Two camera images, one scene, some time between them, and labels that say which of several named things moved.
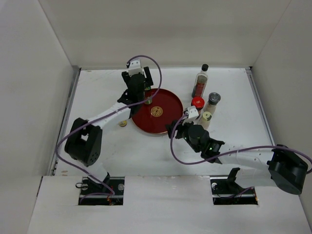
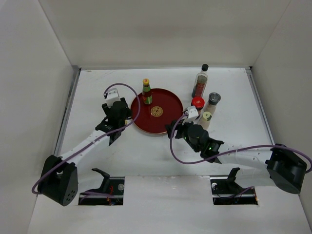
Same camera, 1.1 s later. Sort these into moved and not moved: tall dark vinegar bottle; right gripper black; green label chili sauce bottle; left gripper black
Moved: left gripper black
Not moved: green label chili sauce bottle; right gripper black; tall dark vinegar bottle
